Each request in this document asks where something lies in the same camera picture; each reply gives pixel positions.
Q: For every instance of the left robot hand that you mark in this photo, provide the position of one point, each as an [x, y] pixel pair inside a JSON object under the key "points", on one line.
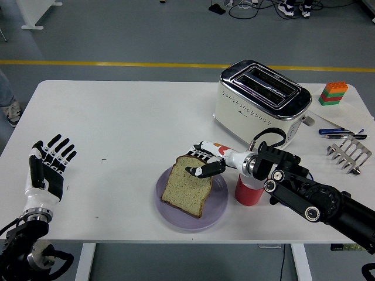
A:
{"points": [[54, 181]]}

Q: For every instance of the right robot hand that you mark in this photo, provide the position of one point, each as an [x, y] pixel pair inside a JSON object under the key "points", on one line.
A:
{"points": [[231, 159]]}

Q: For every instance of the purple plastic plate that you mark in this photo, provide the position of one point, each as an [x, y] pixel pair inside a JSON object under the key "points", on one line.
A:
{"points": [[216, 212]]}

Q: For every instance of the bread slice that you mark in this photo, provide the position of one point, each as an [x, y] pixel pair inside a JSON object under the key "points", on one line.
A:
{"points": [[184, 190]]}

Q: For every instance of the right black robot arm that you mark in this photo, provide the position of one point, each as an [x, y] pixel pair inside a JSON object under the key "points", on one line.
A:
{"points": [[307, 199]]}

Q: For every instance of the white chrome toaster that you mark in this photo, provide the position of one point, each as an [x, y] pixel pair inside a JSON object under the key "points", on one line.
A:
{"points": [[252, 126]]}

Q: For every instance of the red enamel mug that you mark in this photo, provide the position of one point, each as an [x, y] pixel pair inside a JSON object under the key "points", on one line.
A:
{"points": [[247, 196]]}

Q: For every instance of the person's foot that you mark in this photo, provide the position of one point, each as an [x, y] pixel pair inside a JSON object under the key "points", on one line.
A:
{"points": [[305, 8], [286, 8], [13, 115]]}

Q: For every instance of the white table leg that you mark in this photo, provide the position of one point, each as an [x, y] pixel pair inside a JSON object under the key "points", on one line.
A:
{"points": [[85, 262], [301, 262]]}

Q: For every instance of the person's leg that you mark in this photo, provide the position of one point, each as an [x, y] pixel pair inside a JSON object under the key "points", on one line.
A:
{"points": [[5, 90]]}

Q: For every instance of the blue pen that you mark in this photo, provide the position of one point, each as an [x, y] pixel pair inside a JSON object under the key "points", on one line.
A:
{"points": [[331, 130]]}

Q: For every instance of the silver metal toast rack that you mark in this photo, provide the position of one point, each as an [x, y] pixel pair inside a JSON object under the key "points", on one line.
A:
{"points": [[348, 167]]}

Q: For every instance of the orange green red brick stack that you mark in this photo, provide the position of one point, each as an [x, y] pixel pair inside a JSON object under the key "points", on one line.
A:
{"points": [[332, 93]]}

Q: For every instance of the white paper sheet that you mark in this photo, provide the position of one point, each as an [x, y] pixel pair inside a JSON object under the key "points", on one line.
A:
{"points": [[345, 114]]}

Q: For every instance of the black box under table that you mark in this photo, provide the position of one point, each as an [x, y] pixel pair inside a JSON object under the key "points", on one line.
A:
{"points": [[338, 247]]}

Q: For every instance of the black floor pedal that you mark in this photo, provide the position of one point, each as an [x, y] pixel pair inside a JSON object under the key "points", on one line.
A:
{"points": [[216, 8]]}

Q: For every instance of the white desk leg panel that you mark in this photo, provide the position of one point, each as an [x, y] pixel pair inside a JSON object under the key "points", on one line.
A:
{"points": [[35, 11]]}

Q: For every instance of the clear bracket under table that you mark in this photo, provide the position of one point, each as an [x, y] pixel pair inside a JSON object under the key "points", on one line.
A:
{"points": [[269, 246]]}

